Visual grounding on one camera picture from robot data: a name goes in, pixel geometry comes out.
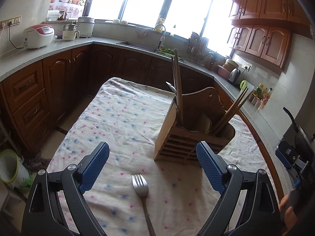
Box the person's right hand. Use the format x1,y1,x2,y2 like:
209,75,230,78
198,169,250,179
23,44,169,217
278,195,298,235

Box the wooden utensil holder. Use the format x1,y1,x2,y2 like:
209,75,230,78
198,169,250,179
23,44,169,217
154,87,235,166

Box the upper wooden wall cabinets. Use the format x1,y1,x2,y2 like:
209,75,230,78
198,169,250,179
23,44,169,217
229,0,311,70

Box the light wooden chopstick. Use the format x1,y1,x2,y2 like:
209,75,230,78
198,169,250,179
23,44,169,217
211,87,251,135

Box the steel electric kettle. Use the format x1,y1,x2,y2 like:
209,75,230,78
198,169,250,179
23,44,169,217
227,68,241,86

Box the white electric cooker pot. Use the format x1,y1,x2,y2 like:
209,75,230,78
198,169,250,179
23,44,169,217
62,23,80,41

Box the green handled white jug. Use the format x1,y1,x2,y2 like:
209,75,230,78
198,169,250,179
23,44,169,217
240,80,254,91

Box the white red rice cooker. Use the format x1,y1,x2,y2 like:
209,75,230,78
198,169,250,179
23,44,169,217
23,24,55,49

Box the seasoning bottles rack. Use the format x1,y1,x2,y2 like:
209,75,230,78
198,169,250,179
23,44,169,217
248,83,273,110

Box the large white rice cooker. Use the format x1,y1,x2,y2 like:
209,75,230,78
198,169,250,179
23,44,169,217
77,17,95,38

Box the lower wooden kitchen cabinets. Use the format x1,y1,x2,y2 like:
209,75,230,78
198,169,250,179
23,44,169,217
0,41,284,199

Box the green rimmed trash bin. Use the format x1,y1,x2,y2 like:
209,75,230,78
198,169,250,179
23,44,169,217
0,149,33,192

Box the pink basin with bowls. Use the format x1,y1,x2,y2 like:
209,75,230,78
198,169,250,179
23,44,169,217
218,59,239,79

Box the kitchen faucet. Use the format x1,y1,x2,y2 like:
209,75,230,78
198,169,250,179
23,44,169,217
153,23,167,50

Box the black frying pan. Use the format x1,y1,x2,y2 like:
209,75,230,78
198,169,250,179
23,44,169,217
283,107,298,132

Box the steel fork left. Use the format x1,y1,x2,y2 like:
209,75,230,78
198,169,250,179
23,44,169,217
132,174,156,236

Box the steel spoon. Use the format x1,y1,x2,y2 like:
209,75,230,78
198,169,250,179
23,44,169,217
166,82,177,95

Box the dish drying rack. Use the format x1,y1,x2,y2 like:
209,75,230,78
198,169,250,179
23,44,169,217
186,32,218,68

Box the floral white tablecloth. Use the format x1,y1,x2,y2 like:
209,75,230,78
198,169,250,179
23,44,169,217
46,76,274,236

